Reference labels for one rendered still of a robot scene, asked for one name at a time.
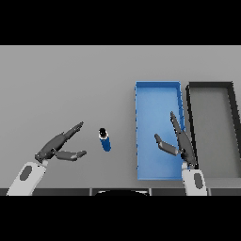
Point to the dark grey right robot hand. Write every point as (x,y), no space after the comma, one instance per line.
(184,142)

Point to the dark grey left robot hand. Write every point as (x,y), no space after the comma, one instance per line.
(54,145)

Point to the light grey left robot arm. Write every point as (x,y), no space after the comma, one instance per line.
(26,178)

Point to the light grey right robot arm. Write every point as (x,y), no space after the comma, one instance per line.
(195,182)

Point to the blue bin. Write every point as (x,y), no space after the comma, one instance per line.
(158,131)

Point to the dark grey bin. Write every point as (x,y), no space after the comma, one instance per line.
(215,128)

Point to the blue pipe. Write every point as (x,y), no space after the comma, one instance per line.
(104,140)

